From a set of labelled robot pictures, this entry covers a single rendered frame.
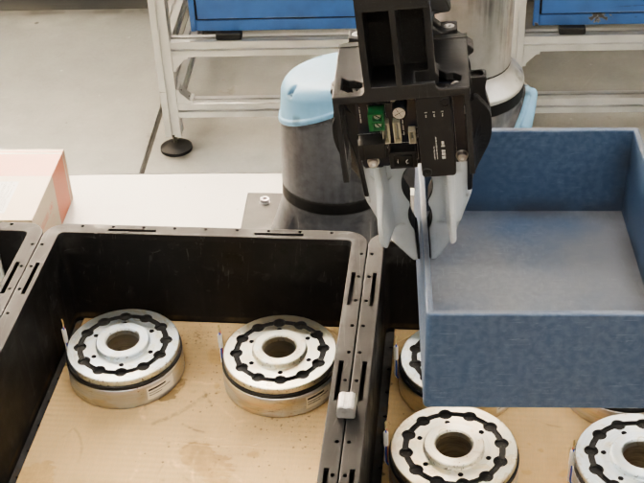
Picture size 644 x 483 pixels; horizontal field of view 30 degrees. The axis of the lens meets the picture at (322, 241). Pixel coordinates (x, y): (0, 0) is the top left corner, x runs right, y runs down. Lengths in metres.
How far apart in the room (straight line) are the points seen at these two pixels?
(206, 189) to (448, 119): 0.98
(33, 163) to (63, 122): 1.70
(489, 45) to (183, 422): 0.45
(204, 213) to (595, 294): 0.83
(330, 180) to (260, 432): 0.33
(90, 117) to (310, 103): 2.06
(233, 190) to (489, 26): 0.54
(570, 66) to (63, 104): 1.38
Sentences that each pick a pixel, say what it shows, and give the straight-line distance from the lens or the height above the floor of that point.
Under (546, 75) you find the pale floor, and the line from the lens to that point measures 3.35.
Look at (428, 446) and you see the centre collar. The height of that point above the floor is 0.87.
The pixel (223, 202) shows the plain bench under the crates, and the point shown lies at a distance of 1.56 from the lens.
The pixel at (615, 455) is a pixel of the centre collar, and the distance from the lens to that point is 0.98.
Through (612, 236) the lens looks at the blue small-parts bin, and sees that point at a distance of 0.85.
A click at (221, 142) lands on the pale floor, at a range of 3.07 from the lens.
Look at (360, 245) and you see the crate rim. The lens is 1.07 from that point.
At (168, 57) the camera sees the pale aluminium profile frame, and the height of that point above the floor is 0.27.
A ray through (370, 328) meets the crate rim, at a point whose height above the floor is 0.93.
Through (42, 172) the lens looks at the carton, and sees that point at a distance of 1.53.
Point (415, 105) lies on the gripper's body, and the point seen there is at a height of 1.25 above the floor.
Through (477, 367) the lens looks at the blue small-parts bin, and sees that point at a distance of 0.69.
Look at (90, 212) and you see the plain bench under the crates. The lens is 1.57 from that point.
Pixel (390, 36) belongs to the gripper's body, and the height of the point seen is 1.28.
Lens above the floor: 1.56
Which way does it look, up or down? 36 degrees down
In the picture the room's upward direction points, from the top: 3 degrees counter-clockwise
